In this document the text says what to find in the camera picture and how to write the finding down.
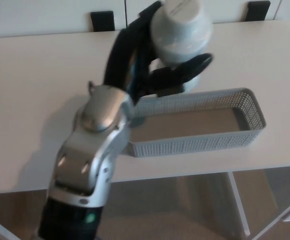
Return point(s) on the white desk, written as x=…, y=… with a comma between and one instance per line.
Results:
x=35, y=100

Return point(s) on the white plastic bottle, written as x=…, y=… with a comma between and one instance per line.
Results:
x=182, y=32

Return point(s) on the white cabinet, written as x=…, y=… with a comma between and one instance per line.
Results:
x=47, y=15

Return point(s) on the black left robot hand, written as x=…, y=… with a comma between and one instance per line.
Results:
x=143, y=57

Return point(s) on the grey perforated plastic basket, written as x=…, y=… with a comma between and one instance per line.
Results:
x=197, y=146

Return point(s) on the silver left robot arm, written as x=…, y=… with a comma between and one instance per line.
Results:
x=94, y=140

